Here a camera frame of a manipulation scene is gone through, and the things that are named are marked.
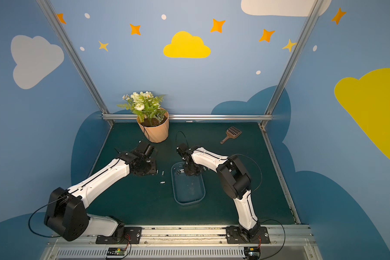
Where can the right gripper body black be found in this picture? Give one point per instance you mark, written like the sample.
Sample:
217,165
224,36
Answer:
187,166

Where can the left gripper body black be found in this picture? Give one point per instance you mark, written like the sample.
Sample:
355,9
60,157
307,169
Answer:
149,167

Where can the clear plastic storage box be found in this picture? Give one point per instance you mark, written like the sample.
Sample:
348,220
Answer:
187,190

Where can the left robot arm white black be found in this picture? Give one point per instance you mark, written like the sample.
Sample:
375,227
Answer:
66,212

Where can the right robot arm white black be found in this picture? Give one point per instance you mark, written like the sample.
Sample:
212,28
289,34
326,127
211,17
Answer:
235,180

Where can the terracotta flower pot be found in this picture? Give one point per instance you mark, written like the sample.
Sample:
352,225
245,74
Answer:
156,134

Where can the green table mat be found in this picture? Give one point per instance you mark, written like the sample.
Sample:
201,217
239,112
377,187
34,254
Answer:
144,201

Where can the small brown slotted scoop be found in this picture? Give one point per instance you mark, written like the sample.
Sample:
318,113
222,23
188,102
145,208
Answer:
231,133

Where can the white flowers green plant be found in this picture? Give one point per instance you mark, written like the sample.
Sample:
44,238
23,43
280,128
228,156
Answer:
146,106

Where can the aluminium back crossbar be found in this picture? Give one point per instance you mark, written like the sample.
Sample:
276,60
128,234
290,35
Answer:
189,117

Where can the left controller board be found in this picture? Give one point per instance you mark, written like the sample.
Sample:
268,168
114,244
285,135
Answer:
115,253

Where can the controller board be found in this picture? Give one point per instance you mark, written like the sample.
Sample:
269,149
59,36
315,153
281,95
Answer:
252,253
115,253

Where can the right controller board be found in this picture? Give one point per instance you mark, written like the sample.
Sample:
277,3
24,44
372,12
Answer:
252,253

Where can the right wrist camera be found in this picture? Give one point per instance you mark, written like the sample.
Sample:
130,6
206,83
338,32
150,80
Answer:
185,152

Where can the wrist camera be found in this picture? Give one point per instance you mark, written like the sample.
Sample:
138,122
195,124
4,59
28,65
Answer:
144,150
185,152

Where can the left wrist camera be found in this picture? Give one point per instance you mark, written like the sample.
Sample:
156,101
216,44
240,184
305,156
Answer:
144,150

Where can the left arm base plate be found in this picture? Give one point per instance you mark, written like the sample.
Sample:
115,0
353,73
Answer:
126,235

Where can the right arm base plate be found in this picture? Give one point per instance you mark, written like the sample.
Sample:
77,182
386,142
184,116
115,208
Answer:
236,235

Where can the aluminium front rail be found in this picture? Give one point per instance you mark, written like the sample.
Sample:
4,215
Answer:
192,242

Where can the left aluminium frame post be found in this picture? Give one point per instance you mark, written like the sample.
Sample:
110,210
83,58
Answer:
62,35

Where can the aluminium frame post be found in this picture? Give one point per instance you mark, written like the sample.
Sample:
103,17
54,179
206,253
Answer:
293,59
62,35

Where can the right aluminium frame post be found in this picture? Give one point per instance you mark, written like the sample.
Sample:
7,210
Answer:
293,59

